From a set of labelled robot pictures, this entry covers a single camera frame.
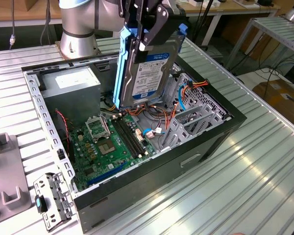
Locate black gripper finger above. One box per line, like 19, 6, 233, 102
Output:
133, 4, 173, 65
123, 0, 145, 40

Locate hard disk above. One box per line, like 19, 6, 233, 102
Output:
112, 23, 188, 110

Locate orange power wire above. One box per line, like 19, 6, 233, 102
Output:
183, 79, 210, 91

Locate long blue data wire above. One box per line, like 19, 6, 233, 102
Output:
177, 78, 195, 111

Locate grey metal disk bay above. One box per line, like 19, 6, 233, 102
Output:
159, 72, 233, 152

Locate grey metal drive cage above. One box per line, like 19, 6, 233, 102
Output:
159, 61, 182, 110

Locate wooden top desk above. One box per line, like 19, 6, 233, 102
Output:
183, 0, 281, 47
0, 0, 63, 28

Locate grey power supply unit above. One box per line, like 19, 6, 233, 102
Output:
40, 66, 102, 126

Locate metal slat table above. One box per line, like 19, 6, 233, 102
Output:
225, 16, 294, 71

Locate black RAM slot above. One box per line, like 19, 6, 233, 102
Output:
112, 119, 139, 159
118, 117, 145, 157
115, 118, 142, 158
121, 116, 148, 156

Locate metal socket cover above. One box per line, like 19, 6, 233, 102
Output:
85, 116, 112, 143

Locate CPU socket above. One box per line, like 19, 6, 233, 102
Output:
95, 139, 119, 157

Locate large cardboard box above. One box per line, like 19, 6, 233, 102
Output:
252, 79, 294, 128

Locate black case fan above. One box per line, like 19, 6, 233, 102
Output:
54, 110, 75, 164

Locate black open PC case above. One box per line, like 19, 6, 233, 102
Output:
21, 44, 247, 235

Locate green motherboard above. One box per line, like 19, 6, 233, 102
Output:
70, 114, 157, 193

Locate blue expansion slot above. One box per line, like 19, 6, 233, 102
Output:
87, 162, 127, 186

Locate grey parts rack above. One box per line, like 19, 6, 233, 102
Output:
0, 132, 32, 226

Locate black cable bundle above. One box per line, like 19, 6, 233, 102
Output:
144, 102, 170, 116

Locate red orange wire bundle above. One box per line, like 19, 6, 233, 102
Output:
123, 105, 180, 131

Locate yellow black power wires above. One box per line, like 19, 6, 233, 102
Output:
105, 92, 116, 111

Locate blue wire with white connector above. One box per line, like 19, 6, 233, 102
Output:
142, 127, 166, 140

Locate cable with metal plug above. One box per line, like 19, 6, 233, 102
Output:
9, 0, 17, 50

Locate red black twisted wire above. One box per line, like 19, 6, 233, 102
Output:
55, 110, 72, 150

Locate grey metal card bracket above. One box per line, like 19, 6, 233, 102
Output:
33, 172, 74, 233

